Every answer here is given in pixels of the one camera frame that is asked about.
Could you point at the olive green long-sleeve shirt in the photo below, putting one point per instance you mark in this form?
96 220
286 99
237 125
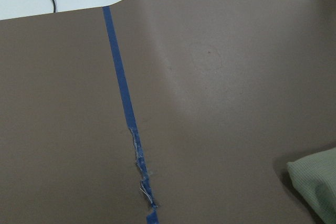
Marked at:
313 177

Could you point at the blue tape grid lines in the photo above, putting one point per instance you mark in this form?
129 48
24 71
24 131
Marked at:
145 186

